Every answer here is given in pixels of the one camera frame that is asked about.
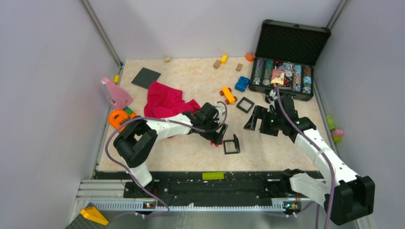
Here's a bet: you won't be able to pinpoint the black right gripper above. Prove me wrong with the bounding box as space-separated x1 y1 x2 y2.
244 105 284 136

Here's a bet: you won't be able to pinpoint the pink flower brooch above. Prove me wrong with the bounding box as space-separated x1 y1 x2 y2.
210 142 222 147

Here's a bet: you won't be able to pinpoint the black square frame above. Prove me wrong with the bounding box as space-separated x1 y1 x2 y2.
223 134 241 155
236 97 255 114

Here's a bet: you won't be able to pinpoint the magenta garment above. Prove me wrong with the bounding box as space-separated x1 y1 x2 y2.
144 81 202 139

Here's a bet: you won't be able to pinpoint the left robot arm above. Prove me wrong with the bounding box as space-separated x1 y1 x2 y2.
113 101 228 197

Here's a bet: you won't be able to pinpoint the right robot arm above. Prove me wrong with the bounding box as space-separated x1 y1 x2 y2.
244 97 375 226

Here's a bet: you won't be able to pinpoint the green flat brick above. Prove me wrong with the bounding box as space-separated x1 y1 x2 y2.
202 172 224 180

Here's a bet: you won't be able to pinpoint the yellow toy car red wheels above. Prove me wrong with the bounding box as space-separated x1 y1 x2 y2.
219 87 237 104

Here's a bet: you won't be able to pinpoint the blue toy car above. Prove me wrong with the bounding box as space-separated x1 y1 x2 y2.
234 76 250 92

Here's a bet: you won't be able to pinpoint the playing card box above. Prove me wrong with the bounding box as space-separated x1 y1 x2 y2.
270 69 285 86

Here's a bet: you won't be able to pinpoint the orange object behind case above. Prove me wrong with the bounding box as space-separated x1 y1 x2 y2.
245 52 256 62

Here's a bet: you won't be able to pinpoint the black poker chip case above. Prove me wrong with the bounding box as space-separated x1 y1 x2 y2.
248 20 331 101

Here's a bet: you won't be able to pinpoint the green pink toy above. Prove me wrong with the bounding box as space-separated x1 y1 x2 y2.
326 115 344 143

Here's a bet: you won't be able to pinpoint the dark grey building baseplate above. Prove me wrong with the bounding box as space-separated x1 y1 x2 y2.
131 67 161 89

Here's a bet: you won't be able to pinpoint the orange plastic toy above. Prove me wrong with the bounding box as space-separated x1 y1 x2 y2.
108 107 136 129

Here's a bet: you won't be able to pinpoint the pink plastic piece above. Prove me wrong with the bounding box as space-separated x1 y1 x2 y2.
101 77 133 110

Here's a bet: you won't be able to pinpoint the yellow wedge brick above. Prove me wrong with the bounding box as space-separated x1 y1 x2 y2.
80 207 109 226

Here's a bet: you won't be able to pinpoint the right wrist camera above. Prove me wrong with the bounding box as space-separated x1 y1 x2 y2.
265 90 278 104

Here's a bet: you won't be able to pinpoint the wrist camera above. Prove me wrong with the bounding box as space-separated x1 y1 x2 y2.
214 101 227 114
265 90 278 104

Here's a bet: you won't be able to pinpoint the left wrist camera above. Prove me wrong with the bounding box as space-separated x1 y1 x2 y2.
214 101 227 114

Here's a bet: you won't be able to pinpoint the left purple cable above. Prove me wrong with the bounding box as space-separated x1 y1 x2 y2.
104 101 228 219

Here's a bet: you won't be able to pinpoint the purple cable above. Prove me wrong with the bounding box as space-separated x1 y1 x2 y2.
274 85 337 229
104 101 228 219

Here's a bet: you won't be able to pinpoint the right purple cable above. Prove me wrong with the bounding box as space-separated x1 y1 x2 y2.
274 85 337 229

